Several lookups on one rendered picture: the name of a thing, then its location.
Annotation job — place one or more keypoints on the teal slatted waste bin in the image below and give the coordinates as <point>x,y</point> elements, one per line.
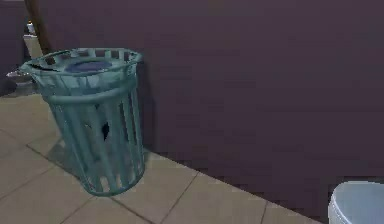
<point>96,133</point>

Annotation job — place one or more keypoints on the white cabinet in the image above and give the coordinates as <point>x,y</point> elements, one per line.
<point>32,45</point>

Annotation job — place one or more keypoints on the brown wooden pole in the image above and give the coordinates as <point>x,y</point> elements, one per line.
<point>39,25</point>

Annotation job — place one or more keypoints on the small white bottle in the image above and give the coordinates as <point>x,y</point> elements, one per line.
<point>30,28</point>

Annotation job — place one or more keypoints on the white toilet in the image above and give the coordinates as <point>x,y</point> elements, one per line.
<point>358,205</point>

